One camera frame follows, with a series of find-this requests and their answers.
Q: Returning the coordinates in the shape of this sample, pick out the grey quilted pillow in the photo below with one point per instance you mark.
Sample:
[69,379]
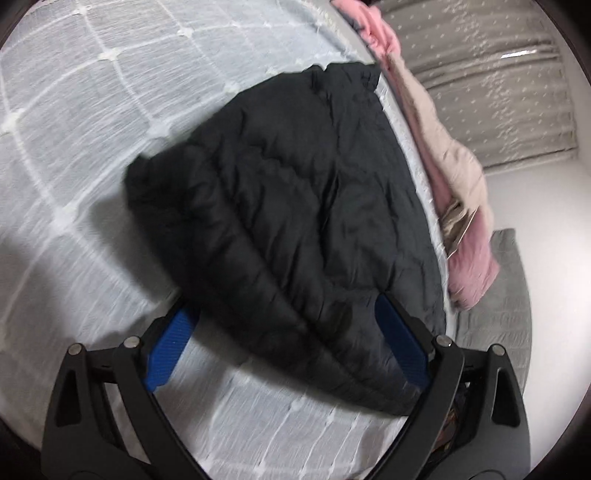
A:
[503,295]

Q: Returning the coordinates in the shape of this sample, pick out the white checked fringed blanket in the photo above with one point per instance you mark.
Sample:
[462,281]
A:
[92,138]

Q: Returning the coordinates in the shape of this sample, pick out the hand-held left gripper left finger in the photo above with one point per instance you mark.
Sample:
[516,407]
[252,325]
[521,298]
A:
[171,350]

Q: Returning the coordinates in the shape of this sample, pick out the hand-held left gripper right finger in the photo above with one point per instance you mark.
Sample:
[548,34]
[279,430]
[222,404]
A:
[401,341]

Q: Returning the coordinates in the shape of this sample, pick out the black quilted puffer jacket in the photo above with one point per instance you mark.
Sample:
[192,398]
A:
[286,207]

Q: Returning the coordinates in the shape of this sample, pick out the grey star print curtain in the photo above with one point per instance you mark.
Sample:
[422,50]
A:
[498,92]

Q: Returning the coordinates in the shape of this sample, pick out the pink and beige comforter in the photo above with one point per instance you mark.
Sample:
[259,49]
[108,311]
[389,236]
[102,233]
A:
[452,184]

